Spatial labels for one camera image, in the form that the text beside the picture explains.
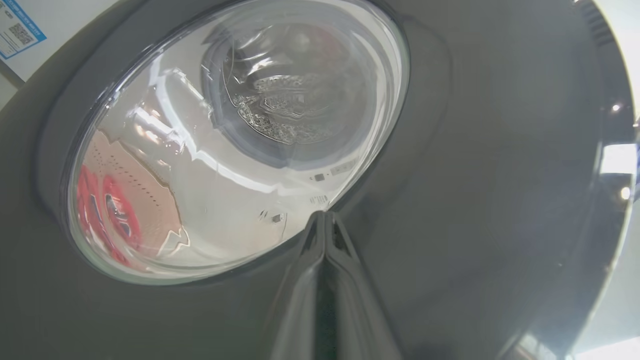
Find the blue energy label sticker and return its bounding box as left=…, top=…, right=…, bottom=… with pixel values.
left=0, top=0, right=47, bottom=61

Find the steel perforated drum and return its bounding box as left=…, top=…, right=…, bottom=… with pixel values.
left=220, top=22, right=371, bottom=146

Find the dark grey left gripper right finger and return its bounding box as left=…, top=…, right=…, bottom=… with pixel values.
left=324, top=210, right=403, bottom=360

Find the white front-load washing machine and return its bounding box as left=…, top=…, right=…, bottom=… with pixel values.
left=0, top=0, right=401, bottom=271

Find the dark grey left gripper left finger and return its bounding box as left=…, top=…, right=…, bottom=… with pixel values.
left=270, top=210, right=327, bottom=360

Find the dark grey round machine door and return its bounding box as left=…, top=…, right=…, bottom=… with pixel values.
left=0, top=0, right=640, bottom=360

